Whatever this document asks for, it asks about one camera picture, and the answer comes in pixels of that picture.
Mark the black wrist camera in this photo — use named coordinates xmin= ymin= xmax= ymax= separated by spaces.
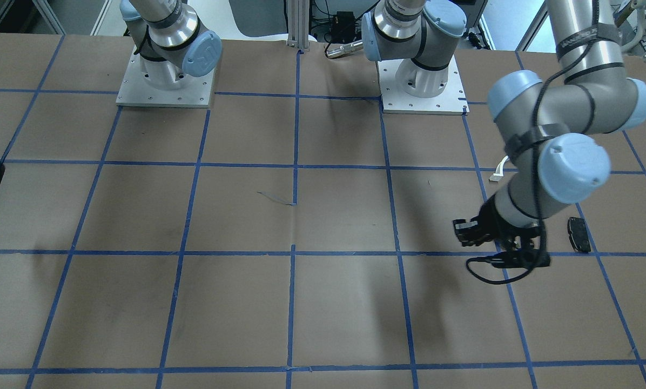
xmin=488 ymin=249 xmax=551 ymax=269

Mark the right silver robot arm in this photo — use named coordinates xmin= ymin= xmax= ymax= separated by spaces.
xmin=0 ymin=1 xmax=222 ymax=184

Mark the black brake pad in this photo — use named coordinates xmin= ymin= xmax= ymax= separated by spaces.
xmin=567 ymin=217 xmax=592 ymax=253

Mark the white curved plastic part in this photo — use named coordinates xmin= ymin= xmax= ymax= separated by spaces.
xmin=489 ymin=156 xmax=510 ymax=182

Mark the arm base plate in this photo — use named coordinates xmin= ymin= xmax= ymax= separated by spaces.
xmin=376 ymin=57 xmax=469 ymax=115
xmin=116 ymin=49 xmax=217 ymax=109

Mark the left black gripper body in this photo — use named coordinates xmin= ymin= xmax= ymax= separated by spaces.
xmin=466 ymin=196 xmax=545 ymax=251

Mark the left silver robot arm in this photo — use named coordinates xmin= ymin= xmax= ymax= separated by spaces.
xmin=361 ymin=1 xmax=646 ymax=251

